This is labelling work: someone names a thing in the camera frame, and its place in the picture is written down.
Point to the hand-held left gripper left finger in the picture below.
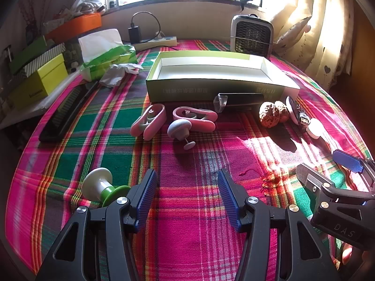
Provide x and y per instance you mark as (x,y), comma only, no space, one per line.
(146,199)

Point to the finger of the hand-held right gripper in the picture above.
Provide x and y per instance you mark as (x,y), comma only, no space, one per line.
(310,177)
(348,160)

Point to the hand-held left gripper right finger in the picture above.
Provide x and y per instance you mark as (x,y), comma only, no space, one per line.
(230,199)

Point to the white round disc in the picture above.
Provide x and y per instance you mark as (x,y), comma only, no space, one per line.
(315,128)

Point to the white and green spool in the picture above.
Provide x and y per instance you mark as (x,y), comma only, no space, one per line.
(96,180)

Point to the brown walnut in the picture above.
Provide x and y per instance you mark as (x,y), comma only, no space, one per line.
(284,114)
(269,115)

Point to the pink clip massager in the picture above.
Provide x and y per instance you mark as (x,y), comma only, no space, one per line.
(155,123)
(205,126)

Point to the black device with clear cap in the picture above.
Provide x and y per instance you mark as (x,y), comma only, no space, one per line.
(243,99)

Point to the green and white cardboard box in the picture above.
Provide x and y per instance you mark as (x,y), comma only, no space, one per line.
(205,89)

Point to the person's right hand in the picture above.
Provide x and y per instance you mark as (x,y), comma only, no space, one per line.
(347,254)

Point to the plaid cloth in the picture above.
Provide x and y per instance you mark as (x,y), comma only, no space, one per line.
(190,164)

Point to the crumpled white tissue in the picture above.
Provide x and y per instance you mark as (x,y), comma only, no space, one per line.
(117,74)

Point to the cream heart-print curtain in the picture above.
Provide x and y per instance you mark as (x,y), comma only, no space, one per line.
(322,35)

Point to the green tissue pack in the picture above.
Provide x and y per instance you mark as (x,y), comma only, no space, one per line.
(111,57)

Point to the white board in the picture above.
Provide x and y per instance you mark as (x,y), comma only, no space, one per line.
(26,112)

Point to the cream cushion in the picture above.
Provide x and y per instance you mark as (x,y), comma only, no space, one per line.
(290,23)

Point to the small grey fan heater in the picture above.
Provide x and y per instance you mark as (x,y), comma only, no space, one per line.
(252,38)

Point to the yellow box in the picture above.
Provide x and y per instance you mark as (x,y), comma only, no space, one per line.
(32,87)

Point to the black charger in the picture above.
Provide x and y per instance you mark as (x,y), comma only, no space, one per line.
(134,35)

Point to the striped box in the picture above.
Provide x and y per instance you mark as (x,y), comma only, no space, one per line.
(44,60)

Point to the orange box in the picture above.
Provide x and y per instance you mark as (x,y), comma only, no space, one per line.
(76,25)

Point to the green flat box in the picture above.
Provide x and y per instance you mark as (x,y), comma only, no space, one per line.
(26,54)

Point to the white plastic bags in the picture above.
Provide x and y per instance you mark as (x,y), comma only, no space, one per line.
(88,1)

